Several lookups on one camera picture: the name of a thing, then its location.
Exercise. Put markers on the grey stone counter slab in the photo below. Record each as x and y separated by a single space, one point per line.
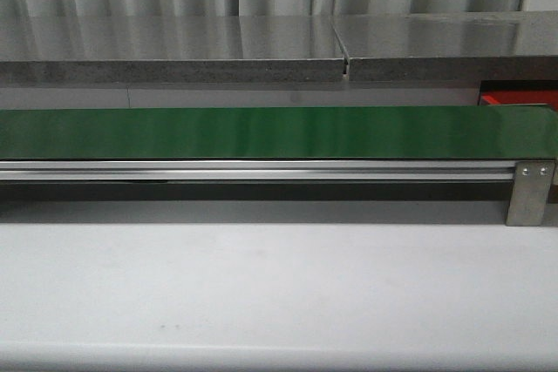
169 50

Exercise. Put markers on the green conveyor belt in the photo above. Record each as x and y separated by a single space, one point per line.
375 132

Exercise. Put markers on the steel conveyor support bracket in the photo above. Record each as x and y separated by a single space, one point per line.
532 183

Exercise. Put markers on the red plastic tray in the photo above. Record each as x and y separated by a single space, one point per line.
530 97

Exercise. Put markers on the right grey stone slab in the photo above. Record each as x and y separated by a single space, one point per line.
461 46

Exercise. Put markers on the aluminium conveyor frame rail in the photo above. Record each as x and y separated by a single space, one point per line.
256 170

